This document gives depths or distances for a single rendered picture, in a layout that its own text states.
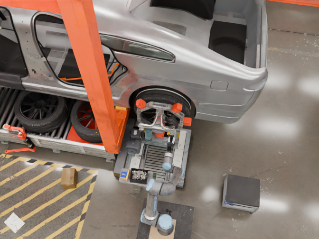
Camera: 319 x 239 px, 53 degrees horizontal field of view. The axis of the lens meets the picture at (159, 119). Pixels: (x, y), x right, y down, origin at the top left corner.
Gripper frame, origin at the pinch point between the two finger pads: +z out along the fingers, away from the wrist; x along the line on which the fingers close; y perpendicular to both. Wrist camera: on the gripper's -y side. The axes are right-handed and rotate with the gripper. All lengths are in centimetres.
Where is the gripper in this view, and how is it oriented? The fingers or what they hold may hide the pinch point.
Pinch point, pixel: (171, 137)
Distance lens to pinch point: 363.6
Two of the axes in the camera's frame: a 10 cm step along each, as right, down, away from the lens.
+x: 9.8, 1.6, -0.7
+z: 1.7, -8.5, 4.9
